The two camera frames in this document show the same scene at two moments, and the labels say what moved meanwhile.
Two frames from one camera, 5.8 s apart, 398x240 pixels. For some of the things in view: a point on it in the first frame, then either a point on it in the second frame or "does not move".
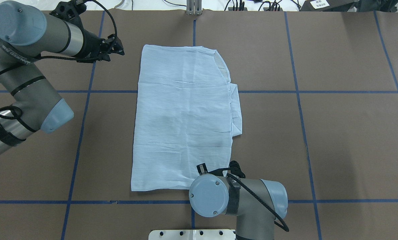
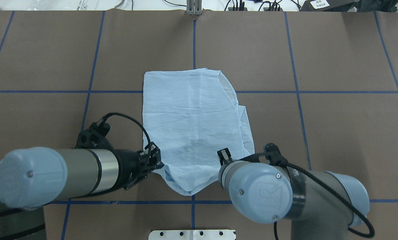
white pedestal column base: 191,234 does not move
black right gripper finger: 202,168 to 224,155
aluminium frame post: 194,7 does not move
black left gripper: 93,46 to 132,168
